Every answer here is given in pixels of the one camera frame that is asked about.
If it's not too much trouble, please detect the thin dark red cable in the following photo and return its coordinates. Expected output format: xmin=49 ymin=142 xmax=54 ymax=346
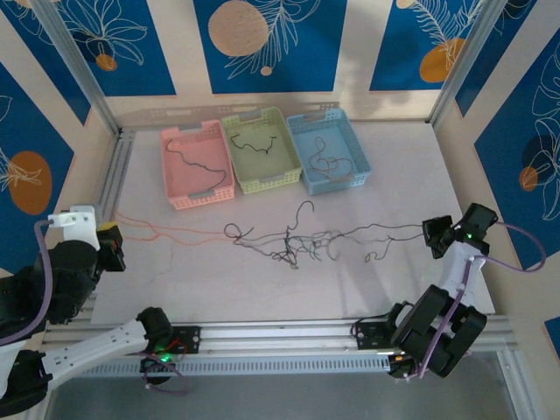
xmin=304 ymin=136 xmax=354 ymax=180

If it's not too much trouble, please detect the pink plastic basket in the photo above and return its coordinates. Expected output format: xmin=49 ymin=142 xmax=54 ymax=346
xmin=160 ymin=119 xmax=237 ymax=211

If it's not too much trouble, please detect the black left controller box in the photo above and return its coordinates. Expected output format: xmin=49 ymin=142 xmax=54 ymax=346
xmin=139 ymin=354 xmax=179 ymax=386

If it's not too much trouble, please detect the black controller box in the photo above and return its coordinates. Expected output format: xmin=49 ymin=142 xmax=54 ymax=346
xmin=388 ymin=352 xmax=428 ymax=380
xmin=139 ymin=354 xmax=179 ymax=386

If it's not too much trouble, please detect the black right controller box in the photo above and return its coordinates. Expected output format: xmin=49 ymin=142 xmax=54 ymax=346
xmin=388 ymin=352 xmax=428 ymax=380

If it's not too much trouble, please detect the blue plastic basket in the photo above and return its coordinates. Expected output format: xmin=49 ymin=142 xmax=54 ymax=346
xmin=286 ymin=108 xmax=373 ymax=197

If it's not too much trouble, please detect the green plastic basket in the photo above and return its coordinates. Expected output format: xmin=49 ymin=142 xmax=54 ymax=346
xmin=220 ymin=106 xmax=304 ymax=195

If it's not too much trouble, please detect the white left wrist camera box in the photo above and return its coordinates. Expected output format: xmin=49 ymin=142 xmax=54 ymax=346
xmin=46 ymin=204 xmax=98 ymax=253

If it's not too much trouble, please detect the aluminium side rail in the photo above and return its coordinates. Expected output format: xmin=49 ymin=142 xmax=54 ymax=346
xmin=65 ymin=128 xmax=137 ymax=327

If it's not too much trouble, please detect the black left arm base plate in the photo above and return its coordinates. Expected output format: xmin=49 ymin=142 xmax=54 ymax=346
xmin=143 ymin=325 xmax=202 ymax=354

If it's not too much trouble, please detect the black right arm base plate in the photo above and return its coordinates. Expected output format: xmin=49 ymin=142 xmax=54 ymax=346
xmin=353 ymin=318 xmax=437 ymax=351

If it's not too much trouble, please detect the aluminium frame leg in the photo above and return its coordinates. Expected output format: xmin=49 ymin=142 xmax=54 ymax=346
xmin=497 ymin=351 xmax=543 ymax=420
xmin=25 ymin=384 xmax=60 ymax=420

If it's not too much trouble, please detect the aluminium frame post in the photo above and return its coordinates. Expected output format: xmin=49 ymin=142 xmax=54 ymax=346
xmin=423 ymin=0 xmax=538 ymax=126
xmin=32 ymin=0 xmax=123 ymax=137

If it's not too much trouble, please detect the aluminium mounting rail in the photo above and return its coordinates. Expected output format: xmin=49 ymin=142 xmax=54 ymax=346
xmin=41 ymin=317 xmax=520 ymax=364

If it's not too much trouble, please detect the grey slotted cable duct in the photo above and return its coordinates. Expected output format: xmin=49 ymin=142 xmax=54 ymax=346
xmin=69 ymin=356 xmax=395 ymax=380

